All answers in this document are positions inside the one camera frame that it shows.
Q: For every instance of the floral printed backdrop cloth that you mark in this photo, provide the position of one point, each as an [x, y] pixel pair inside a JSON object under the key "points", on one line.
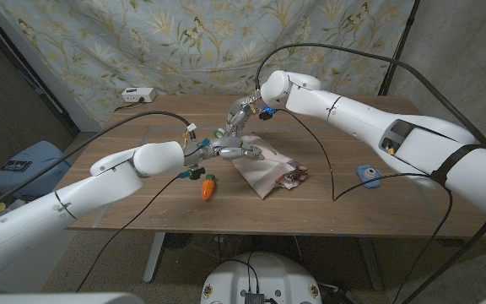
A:
{"points": [[184, 46]]}

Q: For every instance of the tape roll with green core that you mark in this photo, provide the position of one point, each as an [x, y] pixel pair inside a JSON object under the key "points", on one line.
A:
{"points": [[219, 133]]}

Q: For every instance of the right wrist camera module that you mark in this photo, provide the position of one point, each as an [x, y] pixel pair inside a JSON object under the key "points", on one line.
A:
{"points": [[267, 114]]}

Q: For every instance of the orange toy carrot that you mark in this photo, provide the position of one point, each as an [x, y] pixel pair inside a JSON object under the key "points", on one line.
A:
{"points": [[208, 190]]}

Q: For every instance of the white power socket box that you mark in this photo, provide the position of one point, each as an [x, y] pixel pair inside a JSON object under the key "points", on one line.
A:
{"points": [[138, 94]]}

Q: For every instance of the blue plastic bin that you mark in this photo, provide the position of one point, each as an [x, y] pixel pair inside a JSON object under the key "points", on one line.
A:
{"points": [[32, 177]]}

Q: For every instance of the white robot torso base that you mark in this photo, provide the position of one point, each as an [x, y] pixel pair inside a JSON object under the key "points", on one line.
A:
{"points": [[264, 274]]}

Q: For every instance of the black backdrop stand pole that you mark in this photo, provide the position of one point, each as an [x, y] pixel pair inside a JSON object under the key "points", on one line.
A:
{"points": [[397, 46]]}

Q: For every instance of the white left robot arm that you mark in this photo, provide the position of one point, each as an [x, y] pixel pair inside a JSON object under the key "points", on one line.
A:
{"points": [[78, 202]]}

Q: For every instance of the white table leg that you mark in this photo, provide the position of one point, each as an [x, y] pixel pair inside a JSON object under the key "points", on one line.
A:
{"points": [[371, 264], [154, 257]]}

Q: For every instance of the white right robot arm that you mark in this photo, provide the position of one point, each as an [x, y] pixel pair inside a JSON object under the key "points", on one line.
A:
{"points": [[395, 131]]}

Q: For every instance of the pink white orange striped cloth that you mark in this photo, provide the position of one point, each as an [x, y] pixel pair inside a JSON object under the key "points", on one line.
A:
{"points": [[268, 173]]}

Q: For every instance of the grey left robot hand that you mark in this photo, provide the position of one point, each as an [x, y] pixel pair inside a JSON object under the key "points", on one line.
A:
{"points": [[226, 150]]}

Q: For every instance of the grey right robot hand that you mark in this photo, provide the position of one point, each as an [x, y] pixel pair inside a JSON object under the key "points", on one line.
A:
{"points": [[241, 116]]}

